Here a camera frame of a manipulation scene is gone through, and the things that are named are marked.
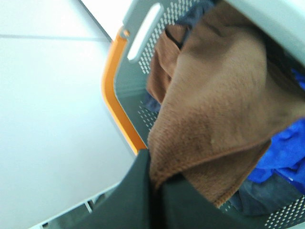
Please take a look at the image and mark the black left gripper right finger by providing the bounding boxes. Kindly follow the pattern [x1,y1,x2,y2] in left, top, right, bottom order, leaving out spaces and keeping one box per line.
[160,177,258,229]

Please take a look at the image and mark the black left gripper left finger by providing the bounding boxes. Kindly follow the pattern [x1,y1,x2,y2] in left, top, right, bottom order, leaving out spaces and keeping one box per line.
[104,149,153,229]

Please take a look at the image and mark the brown towel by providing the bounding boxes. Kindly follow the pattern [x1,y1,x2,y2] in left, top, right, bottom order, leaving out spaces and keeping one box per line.
[148,1,305,207]

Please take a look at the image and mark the blue towel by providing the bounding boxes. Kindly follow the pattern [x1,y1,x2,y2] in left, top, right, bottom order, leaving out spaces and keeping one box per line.
[247,68,305,189]

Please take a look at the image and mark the grey perforated plastic basket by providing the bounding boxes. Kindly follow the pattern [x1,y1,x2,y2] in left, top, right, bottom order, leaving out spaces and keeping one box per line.
[44,0,305,229]

